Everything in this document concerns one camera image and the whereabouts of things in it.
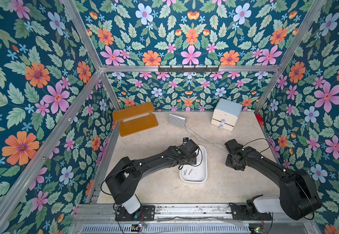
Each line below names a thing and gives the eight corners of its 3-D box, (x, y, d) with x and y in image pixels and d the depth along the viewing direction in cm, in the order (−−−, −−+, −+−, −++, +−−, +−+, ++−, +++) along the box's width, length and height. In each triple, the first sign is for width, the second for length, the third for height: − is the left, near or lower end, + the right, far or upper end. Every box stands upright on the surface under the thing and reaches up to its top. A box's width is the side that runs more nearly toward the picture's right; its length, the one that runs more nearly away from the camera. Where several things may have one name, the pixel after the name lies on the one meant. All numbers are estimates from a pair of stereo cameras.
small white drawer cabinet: (208, 124, 114) (212, 110, 102) (214, 111, 123) (218, 97, 111) (233, 132, 108) (239, 119, 97) (237, 118, 117) (243, 104, 106)
